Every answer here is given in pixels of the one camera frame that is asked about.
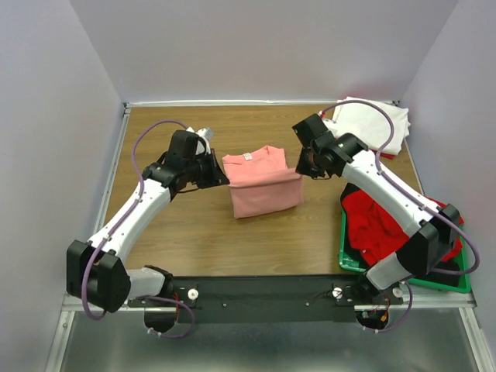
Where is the aluminium table frame rail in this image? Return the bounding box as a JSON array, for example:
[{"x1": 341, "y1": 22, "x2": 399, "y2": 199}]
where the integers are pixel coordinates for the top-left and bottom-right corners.
[{"x1": 46, "y1": 102, "x2": 133, "y2": 372}]

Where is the pink t shirt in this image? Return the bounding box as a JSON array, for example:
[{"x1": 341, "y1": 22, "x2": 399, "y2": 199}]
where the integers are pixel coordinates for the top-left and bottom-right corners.
[{"x1": 222, "y1": 146, "x2": 304, "y2": 219}]

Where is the folded white t shirt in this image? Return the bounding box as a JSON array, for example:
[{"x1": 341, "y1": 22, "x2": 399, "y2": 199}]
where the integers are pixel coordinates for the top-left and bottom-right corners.
[{"x1": 324, "y1": 98, "x2": 410, "y2": 157}]

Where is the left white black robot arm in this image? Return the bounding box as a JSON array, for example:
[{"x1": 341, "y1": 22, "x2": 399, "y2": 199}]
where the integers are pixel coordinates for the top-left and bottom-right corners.
[{"x1": 66, "y1": 128, "x2": 229, "y2": 312}]

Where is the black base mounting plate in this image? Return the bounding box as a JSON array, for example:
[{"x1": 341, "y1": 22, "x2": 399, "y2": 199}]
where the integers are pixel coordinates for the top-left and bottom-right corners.
[{"x1": 127, "y1": 274, "x2": 404, "y2": 326}]

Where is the folded red t shirt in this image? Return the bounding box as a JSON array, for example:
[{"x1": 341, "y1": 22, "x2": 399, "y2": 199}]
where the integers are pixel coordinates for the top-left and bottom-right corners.
[{"x1": 370, "y1": 150, "x2": 397, "y2": 160}]

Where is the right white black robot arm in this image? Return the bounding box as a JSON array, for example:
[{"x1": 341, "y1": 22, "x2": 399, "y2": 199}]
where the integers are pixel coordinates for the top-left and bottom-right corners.
[{"x1": 292, "y1": 114, "x2": 460, "y2": 304}]

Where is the crumpled red t shirt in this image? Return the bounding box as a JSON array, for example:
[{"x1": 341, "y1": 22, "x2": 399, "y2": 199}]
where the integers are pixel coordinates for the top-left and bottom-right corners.
[{"x1": 339, "y1": 189, "x2": 465, "y2": 268}]

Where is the black t shirt in bin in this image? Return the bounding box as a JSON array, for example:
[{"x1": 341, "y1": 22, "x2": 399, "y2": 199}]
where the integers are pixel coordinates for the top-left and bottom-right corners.
[{"x1": 340, "y1": 181, "x2": 462, "y2": 288}]

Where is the green plastic bin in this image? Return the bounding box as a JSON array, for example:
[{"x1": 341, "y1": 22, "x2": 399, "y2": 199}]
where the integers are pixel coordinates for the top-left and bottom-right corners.
[{"x1": 339, "y1": 210, "x2": 471, "y2": 294}]

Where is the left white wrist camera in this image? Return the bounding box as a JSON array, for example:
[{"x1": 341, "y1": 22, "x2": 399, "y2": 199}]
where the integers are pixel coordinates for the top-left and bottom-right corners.
[{"x1": 186, "y1": 126, "x2": 214, "y2": 156}]

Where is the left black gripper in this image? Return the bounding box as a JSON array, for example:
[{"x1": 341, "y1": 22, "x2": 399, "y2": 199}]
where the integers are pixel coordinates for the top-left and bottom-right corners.
[{"x1": 184, "y1": 148, "x2": 229, "y2": 189}]

